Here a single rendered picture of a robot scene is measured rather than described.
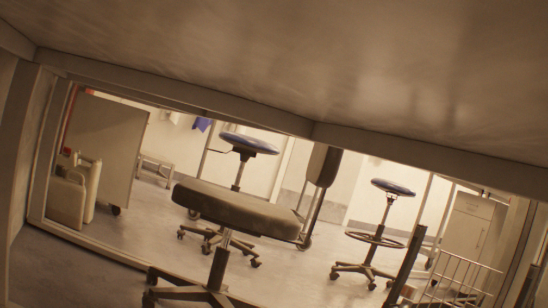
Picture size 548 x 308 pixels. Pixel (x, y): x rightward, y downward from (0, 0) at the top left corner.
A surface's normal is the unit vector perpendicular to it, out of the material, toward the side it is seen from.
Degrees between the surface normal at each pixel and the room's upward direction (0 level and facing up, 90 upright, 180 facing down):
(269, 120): 90
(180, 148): 90
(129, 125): 90
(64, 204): 90
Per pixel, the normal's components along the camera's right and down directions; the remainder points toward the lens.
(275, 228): 0.05, 0.03
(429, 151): -0.90, -0.27
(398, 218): 0.32, 0.11
